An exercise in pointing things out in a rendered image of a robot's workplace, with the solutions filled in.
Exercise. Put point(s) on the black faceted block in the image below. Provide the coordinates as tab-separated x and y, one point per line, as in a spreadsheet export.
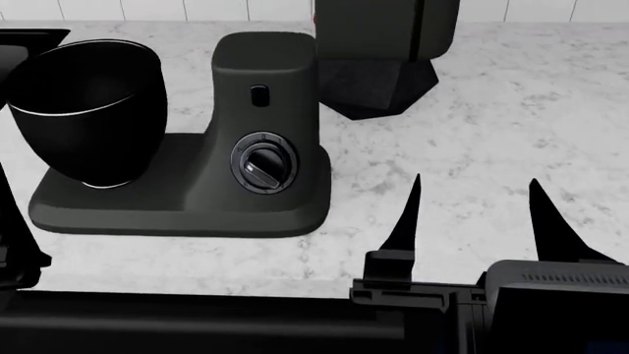
373	88

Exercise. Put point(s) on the black flat-topped appliance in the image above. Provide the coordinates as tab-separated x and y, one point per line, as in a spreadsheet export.
19	48

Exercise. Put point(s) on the black mixing bowl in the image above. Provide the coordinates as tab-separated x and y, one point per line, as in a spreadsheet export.
88	110

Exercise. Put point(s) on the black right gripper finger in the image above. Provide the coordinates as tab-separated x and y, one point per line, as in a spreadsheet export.
553	236
404	239

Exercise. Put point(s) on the dark cabinet front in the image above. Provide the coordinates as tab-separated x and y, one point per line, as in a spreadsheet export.
196	324

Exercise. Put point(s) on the dark grey stand mixer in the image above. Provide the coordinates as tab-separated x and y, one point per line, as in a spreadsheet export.
206	206

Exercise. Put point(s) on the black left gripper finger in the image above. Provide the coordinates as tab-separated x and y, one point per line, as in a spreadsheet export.
17	221

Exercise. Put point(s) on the black mixer release button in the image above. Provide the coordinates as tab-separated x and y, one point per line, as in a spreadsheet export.
259	95

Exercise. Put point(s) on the black mixer speed dial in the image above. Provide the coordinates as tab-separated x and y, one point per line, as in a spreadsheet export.
265	166

